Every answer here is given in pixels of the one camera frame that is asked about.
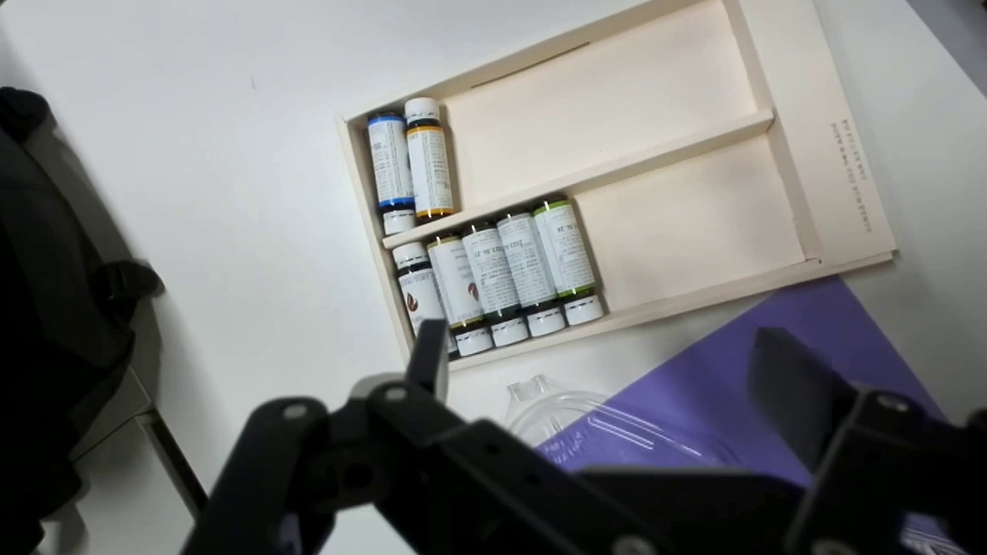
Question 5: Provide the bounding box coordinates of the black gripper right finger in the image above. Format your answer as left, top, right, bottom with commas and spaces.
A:
746, 325, 987, 555

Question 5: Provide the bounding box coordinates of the white bottle green band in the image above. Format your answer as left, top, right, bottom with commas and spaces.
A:
530, 198, 608, 329

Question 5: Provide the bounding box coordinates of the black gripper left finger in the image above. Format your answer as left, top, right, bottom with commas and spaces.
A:
181, 318, 673, 555

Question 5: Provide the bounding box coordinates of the white bottle dark label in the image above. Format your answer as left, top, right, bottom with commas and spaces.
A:
392, 242, 461, 358

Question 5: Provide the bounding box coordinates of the light wooden tray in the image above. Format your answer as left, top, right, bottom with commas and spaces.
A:
339, 0, 902, 378

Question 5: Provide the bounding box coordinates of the clear plastic clamshell container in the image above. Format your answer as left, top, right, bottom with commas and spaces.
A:
499, 370, 739, 471

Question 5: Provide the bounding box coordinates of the white bottle amber band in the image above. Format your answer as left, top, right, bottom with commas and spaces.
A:
402, 95, 461, 225

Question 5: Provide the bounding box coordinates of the white bottle blue band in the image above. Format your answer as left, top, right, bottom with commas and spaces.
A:
363, 107, 416, 242

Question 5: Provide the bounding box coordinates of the purple mat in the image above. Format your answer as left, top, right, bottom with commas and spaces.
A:
535, 275, 969, 555

